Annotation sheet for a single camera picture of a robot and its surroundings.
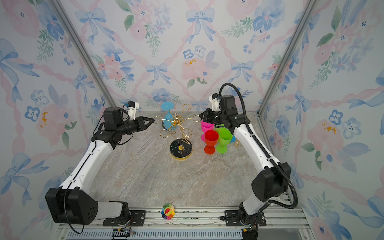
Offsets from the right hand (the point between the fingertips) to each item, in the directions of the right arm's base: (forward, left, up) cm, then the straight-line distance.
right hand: (200, 114), depth 78 cm
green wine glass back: (-4, -15, -14) cm, 21 cm away
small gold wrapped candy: (+1, -25, -29) cm, 39 cm away
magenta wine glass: (+5, -4, -16) cm, 17 cm away
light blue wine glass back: (-4, +16, -1) cm, 17 cm away
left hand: (-5, +23, +1) cm, 24 cm away
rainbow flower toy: (-40, +16, -29) cm, 52 cm away
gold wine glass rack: (-4, +12, -28) cm, 31 cm away
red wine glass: (-4, -7, -15) cm, 17 cm away
